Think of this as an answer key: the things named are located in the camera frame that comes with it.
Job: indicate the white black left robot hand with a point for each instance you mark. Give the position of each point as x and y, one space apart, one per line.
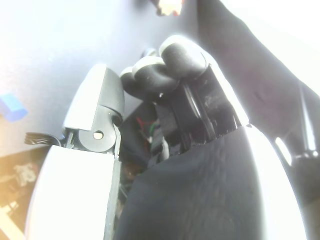
187 187

